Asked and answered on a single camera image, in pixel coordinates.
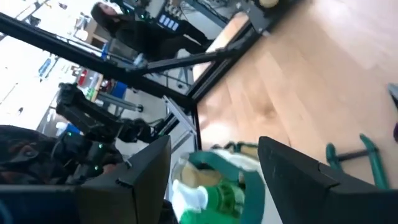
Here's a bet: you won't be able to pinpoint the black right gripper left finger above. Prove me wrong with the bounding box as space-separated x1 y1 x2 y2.
76 134 173 224

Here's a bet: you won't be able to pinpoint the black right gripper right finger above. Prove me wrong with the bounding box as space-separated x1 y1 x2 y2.
257 136 398 224

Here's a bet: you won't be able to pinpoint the beige green-trimmed gardening bag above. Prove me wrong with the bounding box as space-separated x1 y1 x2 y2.
170 141 267 224

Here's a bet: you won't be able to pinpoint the green plastic spray bottle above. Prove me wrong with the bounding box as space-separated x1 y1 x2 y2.
172 179 249 224

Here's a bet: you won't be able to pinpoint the person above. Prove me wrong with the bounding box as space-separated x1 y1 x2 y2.
90 1 213 62

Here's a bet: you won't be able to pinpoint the black diagonal rig beam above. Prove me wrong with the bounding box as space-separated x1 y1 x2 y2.
0 12 190 105

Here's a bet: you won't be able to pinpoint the black device blue lights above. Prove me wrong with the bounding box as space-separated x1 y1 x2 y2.
157 12 180 32

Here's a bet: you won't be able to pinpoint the green-handled garden snips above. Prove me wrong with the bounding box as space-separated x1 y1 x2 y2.
325 133 390 191

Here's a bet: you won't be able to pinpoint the silver aluminium bracket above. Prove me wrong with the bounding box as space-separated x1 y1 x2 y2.
161 95 199 149

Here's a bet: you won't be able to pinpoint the black metal table frame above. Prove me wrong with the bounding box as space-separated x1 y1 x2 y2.
133 0 301 152

